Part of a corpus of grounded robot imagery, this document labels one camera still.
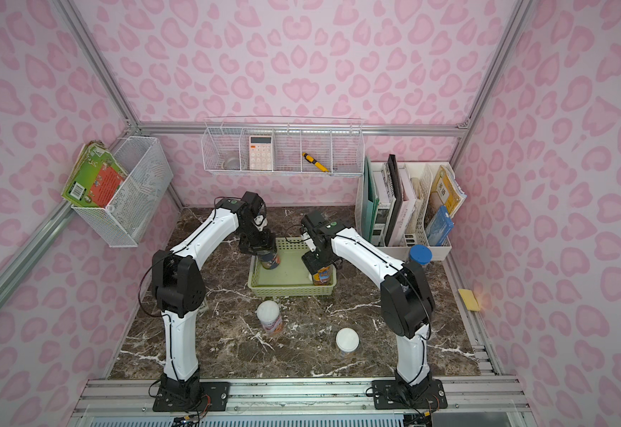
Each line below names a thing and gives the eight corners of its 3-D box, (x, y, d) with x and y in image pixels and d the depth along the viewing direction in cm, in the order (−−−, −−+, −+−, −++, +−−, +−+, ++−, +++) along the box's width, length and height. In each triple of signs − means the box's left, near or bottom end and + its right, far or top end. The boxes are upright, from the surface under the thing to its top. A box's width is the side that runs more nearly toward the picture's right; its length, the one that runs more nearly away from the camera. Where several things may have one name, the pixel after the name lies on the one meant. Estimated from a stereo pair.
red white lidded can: (262, 335, 86) (255, 321, 77) (265, 316, 90) (258, 300, 81) (282, 335, 86) (277, 321, 76) (283, 316, 90) (279, 300, 81)
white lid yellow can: (336, 357, 82) (337, 349, 76) (335, 335, 86) (336, 327, 80) (358, 356, 82) (360, 349, 76) (356, 335, 86) (358, 327, 80)
